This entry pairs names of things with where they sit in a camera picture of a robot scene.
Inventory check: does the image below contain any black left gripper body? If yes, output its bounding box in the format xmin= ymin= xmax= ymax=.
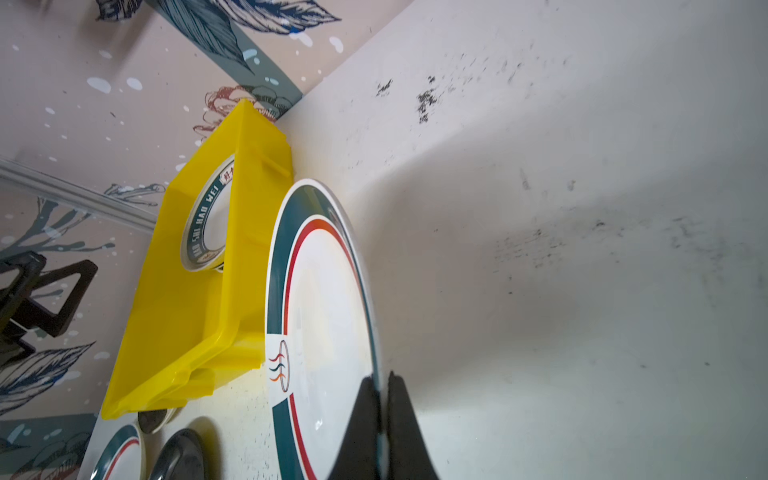
xmin=1 ymin=251 xmax=47 ymax=366

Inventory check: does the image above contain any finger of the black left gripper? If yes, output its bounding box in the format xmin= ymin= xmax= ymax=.
xmin=11 ymin=260 xmax=98 ymax=337

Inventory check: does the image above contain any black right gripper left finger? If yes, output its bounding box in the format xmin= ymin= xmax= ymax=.
xmin=328 ymin=377 xmax=381 ymax=480

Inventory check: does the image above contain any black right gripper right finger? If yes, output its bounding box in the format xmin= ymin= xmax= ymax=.
xmin=386 ymin=372 xmax=439 ymax=480

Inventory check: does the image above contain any black round plate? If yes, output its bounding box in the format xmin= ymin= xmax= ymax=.
xmin=148 ymin=428 xmax=209 ymax=480

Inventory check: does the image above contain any white plate green lettered rim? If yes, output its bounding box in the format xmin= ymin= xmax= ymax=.
xmin=180 ymin=154 xmax=235 ymax=272

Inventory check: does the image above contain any yellow plastic bin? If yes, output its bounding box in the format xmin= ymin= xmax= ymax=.
xmin=100 ymin=101 xmax=293 ymax=420

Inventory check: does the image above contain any aluminium frame corner post left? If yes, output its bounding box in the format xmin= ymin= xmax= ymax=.
xmin=1 ymin=158 xmax=157 ymax=234

